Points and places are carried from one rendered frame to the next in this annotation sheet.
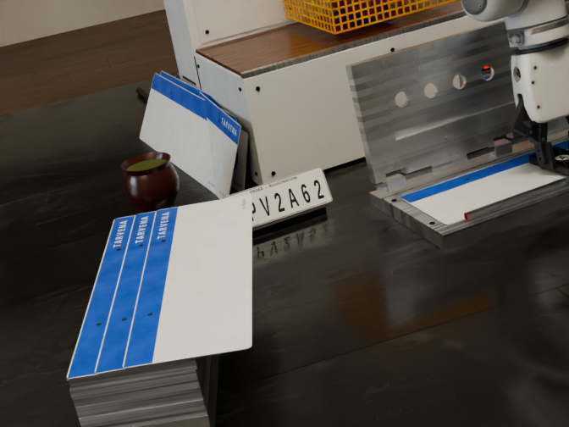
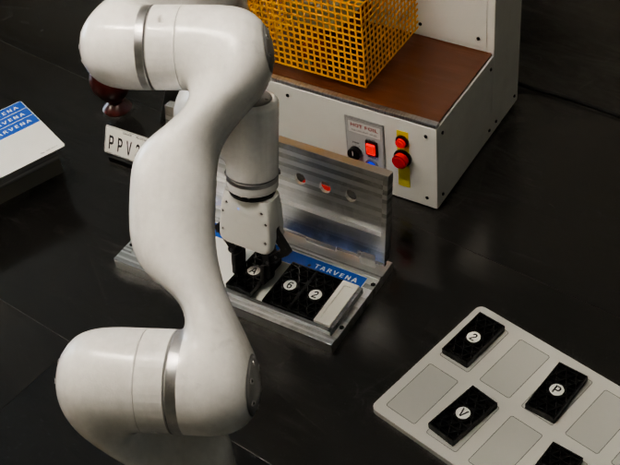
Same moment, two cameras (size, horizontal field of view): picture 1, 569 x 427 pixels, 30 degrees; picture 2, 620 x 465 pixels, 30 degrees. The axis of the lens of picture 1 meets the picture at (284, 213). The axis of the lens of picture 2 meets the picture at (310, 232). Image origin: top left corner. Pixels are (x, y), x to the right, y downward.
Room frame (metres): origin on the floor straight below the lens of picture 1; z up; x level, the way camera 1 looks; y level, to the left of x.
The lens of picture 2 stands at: (0.70, -1.59, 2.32)
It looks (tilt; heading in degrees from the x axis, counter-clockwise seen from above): 44 degrees down; 55
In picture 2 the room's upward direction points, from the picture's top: 7 degrees counter-clockwise
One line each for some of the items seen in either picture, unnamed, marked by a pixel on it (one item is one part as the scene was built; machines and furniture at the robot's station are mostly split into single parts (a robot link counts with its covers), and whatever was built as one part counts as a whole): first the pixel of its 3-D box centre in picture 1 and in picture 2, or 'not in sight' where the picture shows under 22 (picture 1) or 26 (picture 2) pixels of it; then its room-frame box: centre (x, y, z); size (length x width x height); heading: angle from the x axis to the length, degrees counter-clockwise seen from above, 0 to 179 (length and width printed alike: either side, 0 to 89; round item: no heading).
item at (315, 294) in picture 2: not in sight; (315, 296); (1.44, -0.52, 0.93); 0.10 x 0.05 x 0.01; 20
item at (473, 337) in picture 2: not in sight; (473, 339); (1.57, -0.75, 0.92); 0.10 x 0.05 x 0.01; 8
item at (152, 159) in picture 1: (153, 195); (112, 87); (1.49, 0.19, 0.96); 0.09 x 0.09 x 0.11
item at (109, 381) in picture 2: not in sight; (146, 411); (1.01, -0.75, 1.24); 0.19 x 0.12 x 0.24; 134
